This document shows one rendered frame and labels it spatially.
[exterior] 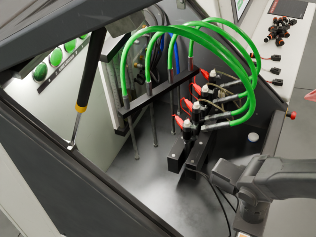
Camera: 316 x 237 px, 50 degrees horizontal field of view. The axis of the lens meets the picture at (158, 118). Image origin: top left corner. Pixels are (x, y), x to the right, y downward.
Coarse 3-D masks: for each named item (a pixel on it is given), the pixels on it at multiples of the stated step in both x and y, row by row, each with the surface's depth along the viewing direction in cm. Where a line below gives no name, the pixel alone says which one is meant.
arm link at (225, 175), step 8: (224, 160) 72; (216, 168) 72; (224, 168) 71; (232, 168) 71; (240, 168) 70; (216, 176) 73; (224, 176) 70; (232, 176) 70; (216, 184) 73; (224, 184) 72; (232, 184) 69; (232, 192) 71; (240, 192) 63; (248, 192) 62; (248, 200) 63; (256, 200) 63
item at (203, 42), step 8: (136, 32) 83; (144, 32) 81; (176, 32) 77; (184, 32) 77; (128, 40) 86; (200, 40) 76; (128, 48) 88; (208, 48) 76; (216, 48) 76; (224, 56) 76; (120, 64) 93; (232, 64) 77; (120, 72) 95; (240, 72) 78; (248, 80) 79; (248, 88) 80; (248, 112) 85; (240, 120) 88
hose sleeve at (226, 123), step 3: (216, 123) 94; (219, 123) 94; (222, 123) 93; (225, 123) 92; (228, 123) 91; (207, 126) 96; (210, 126) 95; (213, 126) 95; (216, 126) 94; (219, 126) 93; (222, 126) 93; (225, 126) 92; (228, 126) 92; (231, 126) 92; (207, 129) 96; (210, 129) 96; (213, 129) 95; (216, 129) 95
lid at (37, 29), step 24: (48, 0) 56; (72, 0) 35; (96, 0) 33; (120, 0) 32; (144, 0) 31; (24, 24) 44; (48, 24) 38; (72, 24) 37; (96, 24) 35; (120, 24) 37; (0, 48) 46; (24, 48) 44; (48, 48) 42
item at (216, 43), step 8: (160, 32) 90; (192, 32) 85; (200, 32) 85; (152, 40) 93; (208, 40) 85; (216, 40) 85; (224, 48) 85; (232, 56) 86; (240, 64) 87; (248, 96) 92; (248, 104) 94; (224, 112) 102; (232, 112) 100; (240, 112) 98; (208, 120) 106
